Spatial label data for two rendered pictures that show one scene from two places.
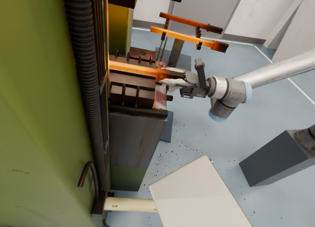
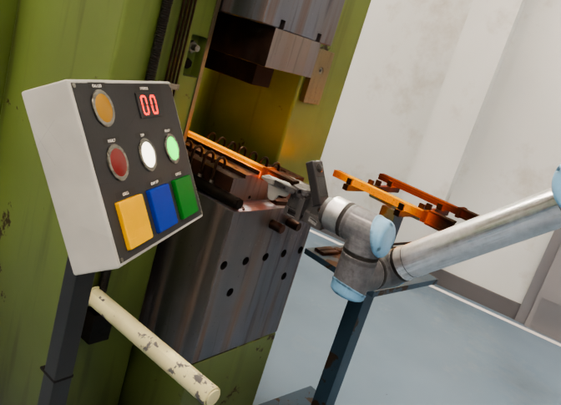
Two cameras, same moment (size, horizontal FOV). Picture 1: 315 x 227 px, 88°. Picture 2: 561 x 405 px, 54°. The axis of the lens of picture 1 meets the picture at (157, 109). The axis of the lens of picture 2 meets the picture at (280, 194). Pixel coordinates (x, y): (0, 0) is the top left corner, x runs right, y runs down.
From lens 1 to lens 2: 1.14 m
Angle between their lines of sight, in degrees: 51
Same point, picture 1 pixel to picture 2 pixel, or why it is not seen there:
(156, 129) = (220, 228)
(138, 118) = (205, 198)
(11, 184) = not seen: hidden behind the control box
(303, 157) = not seen: outside the picture
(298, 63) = (491, 215)
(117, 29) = (270, 143)
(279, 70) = (464, 225)
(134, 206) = (121, 313)
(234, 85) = (357, 210)
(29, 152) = (109, 57)
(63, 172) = not seen: hidden behind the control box
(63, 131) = (125, 66)
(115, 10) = (274, 119)
